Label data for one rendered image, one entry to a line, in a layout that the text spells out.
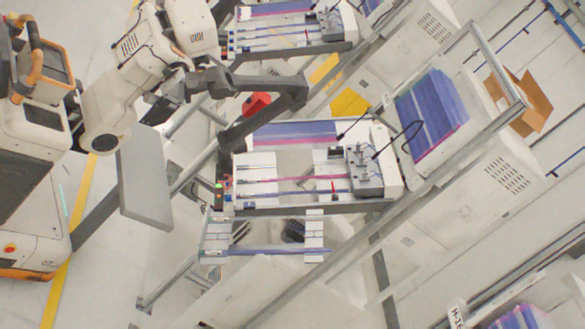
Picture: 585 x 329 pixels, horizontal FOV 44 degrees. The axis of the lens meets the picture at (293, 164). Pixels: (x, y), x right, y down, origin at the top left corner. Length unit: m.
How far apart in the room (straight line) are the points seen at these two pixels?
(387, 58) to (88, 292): 2.25
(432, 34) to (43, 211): 2.50
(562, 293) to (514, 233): 2.28
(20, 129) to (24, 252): 0.65
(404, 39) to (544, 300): 2.32
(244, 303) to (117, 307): 0.61
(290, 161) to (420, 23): 1.26
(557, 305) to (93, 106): 1.82
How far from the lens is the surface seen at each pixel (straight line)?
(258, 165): 3.41
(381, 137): 3.46
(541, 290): 2.46
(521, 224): 4.77
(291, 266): 3.40
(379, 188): 3.19
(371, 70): 4.49
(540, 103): 3.64
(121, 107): 2.78
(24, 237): 3.00
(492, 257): 4.79
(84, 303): 3.37
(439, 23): 4.44
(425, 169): 3.10
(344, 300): 3.60
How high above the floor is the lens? 2.31
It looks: 24 degrees down
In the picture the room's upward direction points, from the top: 47 degrees clockwise
